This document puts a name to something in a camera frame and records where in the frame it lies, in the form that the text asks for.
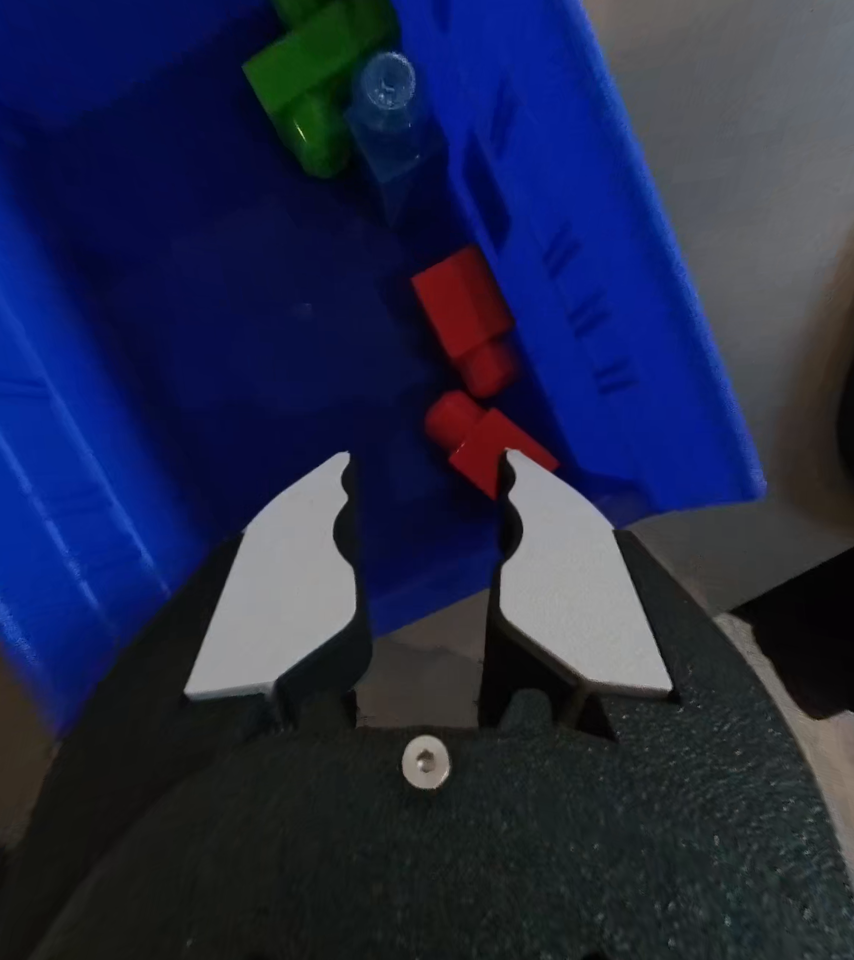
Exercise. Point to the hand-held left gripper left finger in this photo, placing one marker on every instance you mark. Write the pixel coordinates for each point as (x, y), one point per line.
(285, 600)

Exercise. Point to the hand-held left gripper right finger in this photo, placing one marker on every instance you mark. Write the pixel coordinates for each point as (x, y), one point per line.
(584, 600)

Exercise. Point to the red single-stud mega block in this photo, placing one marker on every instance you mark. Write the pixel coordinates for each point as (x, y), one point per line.
(479, 443)

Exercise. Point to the blue plastic storage bin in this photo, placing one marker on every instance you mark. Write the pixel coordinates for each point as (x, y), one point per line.
(172, 300)

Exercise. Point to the blue mega block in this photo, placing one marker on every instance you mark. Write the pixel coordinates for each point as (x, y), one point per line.
(390, 120)

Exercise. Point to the green mega block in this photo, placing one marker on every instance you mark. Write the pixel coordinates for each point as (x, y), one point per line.
(307, 75)

